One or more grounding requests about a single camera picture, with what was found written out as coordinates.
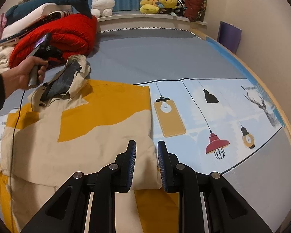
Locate red folded quilt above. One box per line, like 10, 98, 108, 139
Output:
9, 13, 98, 68

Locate beige and yellow hooded garment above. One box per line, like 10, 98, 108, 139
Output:
0, 55, 178, 232

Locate dark red plush cushion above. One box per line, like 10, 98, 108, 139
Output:
184, 0, 207, 22

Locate person's left hand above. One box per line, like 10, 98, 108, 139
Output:
1, 56, 48, 98

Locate blue shark plush toy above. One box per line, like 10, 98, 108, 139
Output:
5, 0, 92, 23

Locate lamp print bed sheet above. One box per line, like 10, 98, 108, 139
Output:
0, 35, 287, 175

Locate cream folded blanket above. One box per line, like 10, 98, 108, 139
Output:
0, 46, 15, 73

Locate purple box by wall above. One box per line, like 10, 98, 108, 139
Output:
217, 21, 242, 54

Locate thin black cable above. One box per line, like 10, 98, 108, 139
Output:
9, 89, 26, 231

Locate yellow plush toys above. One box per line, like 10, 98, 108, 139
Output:
140, 0, 178, 16

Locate white plush toy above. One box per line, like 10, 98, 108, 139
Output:
91, 0, 115, 18

